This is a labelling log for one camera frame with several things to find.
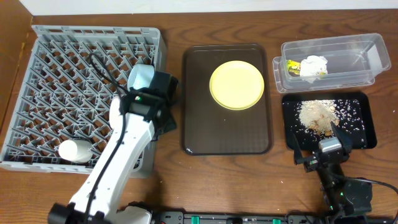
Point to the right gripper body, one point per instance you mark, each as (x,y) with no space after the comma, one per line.
(316,160)

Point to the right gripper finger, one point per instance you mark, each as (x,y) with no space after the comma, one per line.
(345,141)
(298,158)

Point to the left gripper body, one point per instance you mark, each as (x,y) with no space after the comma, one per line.
(168,125)

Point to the light blue bowl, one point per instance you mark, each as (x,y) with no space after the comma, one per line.
(140,76)

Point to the white napkin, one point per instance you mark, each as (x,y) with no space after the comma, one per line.
(313,67)

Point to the green snack wrapper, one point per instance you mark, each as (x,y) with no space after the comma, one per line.
(293,68)

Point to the white paper cup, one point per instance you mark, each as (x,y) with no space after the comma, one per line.
(75,150)

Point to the white pink bowl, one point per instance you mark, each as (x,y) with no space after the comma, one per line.
(115,119)

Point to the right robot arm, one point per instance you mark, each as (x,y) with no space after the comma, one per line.
(345,196)

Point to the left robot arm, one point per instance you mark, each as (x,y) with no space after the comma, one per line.
(137,118)

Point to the black food waste tray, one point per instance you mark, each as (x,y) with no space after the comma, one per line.
(352,110)

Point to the grey dishwasher rack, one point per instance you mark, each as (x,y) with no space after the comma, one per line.
(62,97)

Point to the pile of rice scraps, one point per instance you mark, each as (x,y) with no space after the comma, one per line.
(317,116)

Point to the dark brown serving tray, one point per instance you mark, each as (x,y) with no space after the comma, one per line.
(208,129)

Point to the yellow plate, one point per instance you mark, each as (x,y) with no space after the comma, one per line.
(236,85)

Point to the clear plastic bin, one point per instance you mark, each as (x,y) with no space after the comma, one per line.
(353,60)

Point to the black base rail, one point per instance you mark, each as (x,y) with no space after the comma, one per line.
(196,218)

